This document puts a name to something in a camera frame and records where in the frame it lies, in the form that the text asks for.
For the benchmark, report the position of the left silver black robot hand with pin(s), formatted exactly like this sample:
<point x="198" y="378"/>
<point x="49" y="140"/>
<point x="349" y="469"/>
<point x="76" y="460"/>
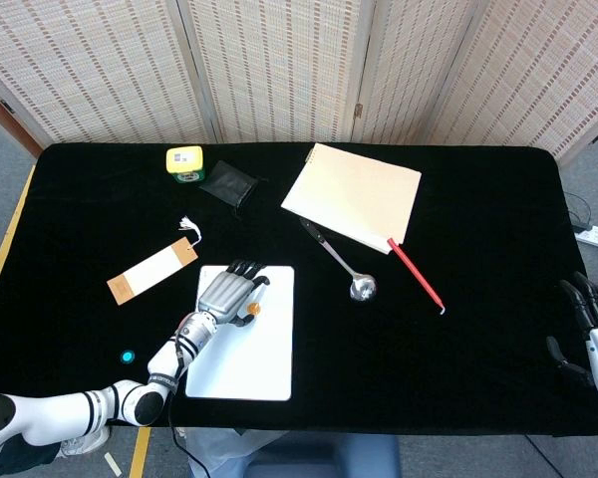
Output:
<point x="224" y="299"/>

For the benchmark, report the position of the orange round magnet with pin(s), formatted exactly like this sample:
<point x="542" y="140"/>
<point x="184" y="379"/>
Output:
<point x="254" y="309"/>

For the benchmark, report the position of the blue round magnet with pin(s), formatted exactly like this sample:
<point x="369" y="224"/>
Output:
<point x="127" y="356"/>

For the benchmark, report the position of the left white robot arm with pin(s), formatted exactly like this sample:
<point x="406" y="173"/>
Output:
<point x="55" y="413"/>

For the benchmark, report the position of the white magnetic board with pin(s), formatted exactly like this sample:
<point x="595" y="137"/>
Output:
<point x="264" y="358"/>

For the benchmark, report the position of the paper bookmark with tassel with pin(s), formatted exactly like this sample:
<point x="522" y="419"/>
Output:
<point x="149" y="271"/>

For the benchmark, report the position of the white plastic bag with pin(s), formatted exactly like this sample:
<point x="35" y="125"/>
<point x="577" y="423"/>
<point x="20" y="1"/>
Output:
<point x="214" y="450"/>

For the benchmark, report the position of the beige spiral sketchbook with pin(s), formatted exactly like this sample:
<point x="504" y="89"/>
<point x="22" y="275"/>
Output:
<point x="354" y="196"/>

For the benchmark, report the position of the black velvet tablecloth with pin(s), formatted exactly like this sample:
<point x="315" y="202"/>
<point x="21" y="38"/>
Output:
<point x="428" y="358"/>

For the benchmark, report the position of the blue chair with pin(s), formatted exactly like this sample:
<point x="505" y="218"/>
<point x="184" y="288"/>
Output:
<point x="329" y="455"/>

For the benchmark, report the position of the red pen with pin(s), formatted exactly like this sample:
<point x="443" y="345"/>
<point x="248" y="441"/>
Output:
<point x="413" y="271"/>

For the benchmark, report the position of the small white floor strip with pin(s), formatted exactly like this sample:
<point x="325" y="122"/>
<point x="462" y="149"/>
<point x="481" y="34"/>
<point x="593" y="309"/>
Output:
<point x="112" y="463"/>

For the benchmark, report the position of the metal screen hinge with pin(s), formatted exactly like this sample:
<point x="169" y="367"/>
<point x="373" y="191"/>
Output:
<point x="358" y="110"/>

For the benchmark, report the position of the woven folding screen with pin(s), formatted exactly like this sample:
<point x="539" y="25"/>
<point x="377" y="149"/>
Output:
<point x="279" y="65"/>

